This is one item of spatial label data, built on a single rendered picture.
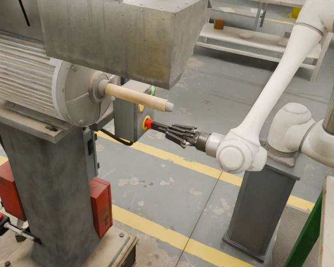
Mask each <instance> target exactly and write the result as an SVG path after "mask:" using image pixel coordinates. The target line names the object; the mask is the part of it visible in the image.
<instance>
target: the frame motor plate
mask: <svg viewBox="0 0 334 267"><path fill-rule="evenodd" d="M8 102H9V101H8V100H5V99H1V98H0V122H1V123H3V124H6V125H8V126H11V127H13V128H16V129H19V130H21V131H24V132H27V133H29V134H31V135H34V136H37V137H39V138H42V139H44V140H47V141H49V142H52V143H54V144H56V143H58V142H59V141H61V140H62V139H63V138H64V137H66V136H67V135H68V134H70V133H71V132H72V131H74V130H75V129H76V128H78V126H75V125H74V126H72V127H71V128H70V129H68V130H65V129H62V128H60V127H56V126H54V125H51V124H49V123H46V122H43V121H40V120H38V119H35V118H32V117H29V116H27V115H24V114H21V113H18V112H16V111H13V110H10V109H8V108H5V106H4V105H5V104H7V103H8Z"/></svg>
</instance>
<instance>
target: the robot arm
mask: <svg viewBox="0 0 334 267"><path fill-rule="evenodd" d="M326 32H331V33H334V0H307V1H306V2H305V4H304V5H303V7H302V9H301V11H300V13H299V15H298V17H297V20H296V22H295V24H294V27H293V29H292V33H291V36H290V39H289V41H288V44H287V47H286V49H285V52H284V54H283V57H282V59H281V61H280V63H279V65H278V66H277V68H276V70H275V71H274V73H273V75H272V77H271V78H270V80H269V81H268V83H267V85H266V86H265V88H264V89H263V91H262V92H261V94H260V96H259V97H258V99H257V101H256V102H255V104H254V106H253V107H252V109H251V110H250V112H249V113H248V115H247V116H246V118H245V119H244V121H243V122H242V123H241V124H240V125H239V126H238V127H237V128H234V129H231V130H230V131H229V133H228V134H227V135H226V136H225V135H221V134H218V133H215V132H214V133H212V134H211V133H208V132H205V131H201V132H199V131H197V127H196V126H195V127H191V126H184V125H181V124H175V123H173V124H172V125H171V126H168V125H165V124H161V123H158V122H155V121H152V123H151V129H153V130H156V131H159V132H162V133H164V134H165V137H166V139H168V140H170V141H172V142H174V143H176V144H178V145H180V146H181V147H182V148H183V149H185V148H186V146H194V147H195V148H196V149H197V150H199V151H202V152H204V153H205V152H206V155H208V156H211V157H214V158H216V160H217V163H218V165H219V166H220V168H221V169H223V170H224V171H226V172H228V173H231V174H239V173H242V172H244V171H245V170H247V171H261V170H262V169H263V167H264V165H265V163H266V160H267V157H268V158H270V159H273V160H275V161H277V162H280V163H282V164H285V165H287V166H288V167H291V168H293V167H294V165H295V160H296V158H297V156H298V154H299V153H300V152H301V153H303V154H305V155H306V156H308V157H309V158H311V159H313V160H315V161H317V162H319V163H321V164H323V165H325V166H328V167H331V168H334V88H333V92H332V95H331V99H330V102H329V105H328V108H327V112H326V115H325V117H324V119H323V120H321V121H319V122H318V123H316V122H315V121H314V120H313V119H312V118H311V113H310V111H309V110H308V108H306V107H305V106H304V105H302V104H299V103H288V104H286V105H285V106H284V107H282V108H281V109H280V110H279V111H278V112H277V114H276V115H275V117H274V119H273V122H272V124H271V127H270V130H269V135H268V137H267V139H264V138H259V132H260V130H261V128H262V126H263V124H264V122H265V120H266V118H267V116H268V115H269V113H270V112H271V110H272V108H273V107H274V105H275V104H276V102H277V101H278V99H279V98H280V96H281V95H282V93H283V91H284V90H285V88H286V87H287V85H288V83H289V82H290V81H291V79H292V77H293V76H294V74H295V73H296V71H297V70H298V68H299V67H300V65H301V63H302V62H303V61H304V59H305V58H306V57H307V56H308V54H309V53H310V52H311V51H312V49H313V48H314V47H315V46H316V45H317V43H318V42H319V41H320V40H321V39H322V37H323V36H324V34H325V33H326ZM260 145H261V146H262V147H261V146H260Z"/></svg>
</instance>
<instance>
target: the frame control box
mask: <svg viewBox="0 0 334 267"><path fill-rule="evenodd" d="M121 87H124V88H127V89H130V90H134V91H137V92H141V93H144V94H148V95H153V94H155V89H154V92H153V93H151V87H152V85H148V84H145V83H141V82H138V81H134V80H130V81H128V82H127V83H126V84H124V85H123V86H121ZM139 108H140V104H136V103H133V102H129V101H126V100H123V99H120V98H117V97H115V100H114V101H113V112H114V126H115V134H112V133H111V132H109V131H107V130H105V129H104V128H102V129H100V131H102V132H103V133H105V134H106V135H108V136H110V137H111V138H113V139H115V140H116V141H118V142H120V143H122V144H124V145H126V146H131V145H133V143H135V142H136V141H137V140H138V139H139V138H140V137H141V136H142V135H143V134H144V133H145V132H146V131H147V130H148V129H147V126H146V125H145V121H146V120H147V121H148V120H149V119H152V120H153V121H154V109H152V108H149V107H146V106H144V108H143V110H142V111H140V110H139ZM121 138H122V139H125V140H127V141H130V142H127V141H124V140H122V139H121Z"/></svg>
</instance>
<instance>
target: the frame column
mask: <svg viewBox="0 0 334 267"><path fill-rule="evenodd" d="M0 134H1V138H2V141H3V144H4V148H5V151H6V154H7V158H8V161H9V164H10V167H11V170H12V173H13V177H14V180H15V183H16V187H17V190H18V193H19V196H20V199H21V202H22V205H23V209H24V212H25V216H26V218H27V221H28V225H29V228H30V232H31V234H33V235H35V236H37V237H39V238H40V241H41V245H40V244H38V243H36V242H34V241H33V249H32V252H31V254H30V257H31V258H32V259H34V260H36V261H37V262H39V263H41V264H43V265H45V266H46V267H81V266H82V265H83V264H84V262H85V261H86V260H87V259H88V257H89V256H90V255H91V253H92V252H93V251H94V250H95V248H96V247H97V246H98V244H99V243H100V242H101V241H102V239H101V240H100V238H99V236H98V234H97V232H96V230H95V228H94V223H93V214H92V205H91V196H90V187H89V178H88V173H87V164H86V155H85V146H84V137H83V128H82V127H78V128H76V129H75V130H74V131H72V132H71V133H70V134H68V135H67V136H66V137H64V138H63V139H62V140H61V141H59V142H58V143H56V144H54V143H52V142H49V141H47V140H44V139H42V138H39V137H37V136H34V135H31V134H29V133H27V132H24V131H21V130H19V129H16V128H13V127H11V126H8V125H6V124H3V123H1V122H0Z"/></svg>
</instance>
